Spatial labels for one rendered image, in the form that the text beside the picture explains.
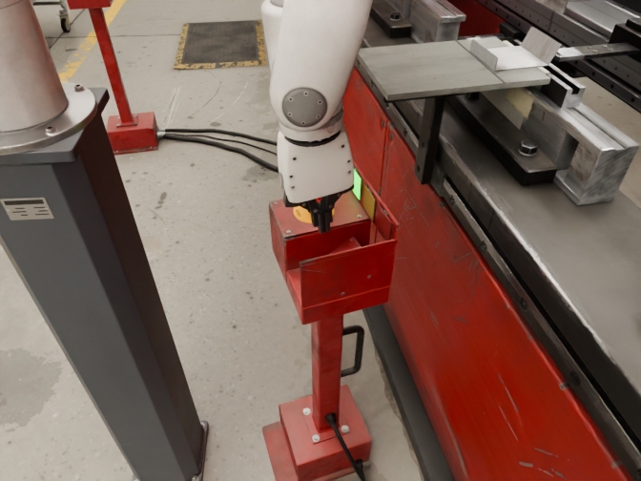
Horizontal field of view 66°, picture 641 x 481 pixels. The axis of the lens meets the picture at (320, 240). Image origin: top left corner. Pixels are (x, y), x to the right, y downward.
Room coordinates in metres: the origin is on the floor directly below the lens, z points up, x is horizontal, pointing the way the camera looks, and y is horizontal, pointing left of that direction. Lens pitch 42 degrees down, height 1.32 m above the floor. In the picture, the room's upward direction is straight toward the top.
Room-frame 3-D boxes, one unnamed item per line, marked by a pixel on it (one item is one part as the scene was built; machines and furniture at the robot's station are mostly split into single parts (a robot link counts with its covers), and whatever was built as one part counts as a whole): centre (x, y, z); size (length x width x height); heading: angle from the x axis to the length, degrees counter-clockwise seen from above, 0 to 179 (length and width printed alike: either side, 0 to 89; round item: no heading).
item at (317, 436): (0.65, -0.01, 0.13); 0.10 x 0.10 x 0.01; 19
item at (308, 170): (0.58, 0.01, 0.95); 0.10 x 0.07 x 0.11; 109
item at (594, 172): (0.77, -0.36, 0.92); 0.39 x 0.06 x 0.10; 12
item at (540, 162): (0.78, -0.30, 0.89); 0.30 x 0.05 x 0.03; 12
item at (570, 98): (0.80, -0.36, 0.99); 0.20 x 0.03 x 0.03; 12
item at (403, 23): (1.40, -0.17, 0.89); 0.30 x 0.05 x 0.03; 12
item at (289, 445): (0.64, 0.02, 0.06); 0.25 x 0.20 x 0.12; 109
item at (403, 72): (0.79, -0.21, 1.00); 0.26 x 0.18 x 0.01; 102
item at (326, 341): (0.65, -0.01, 0.39); 0.05 x 0.05 x 0.54; 19
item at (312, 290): (0.65, -0.01, 0.75); 0.20 x 0.16 x 0.18; 19
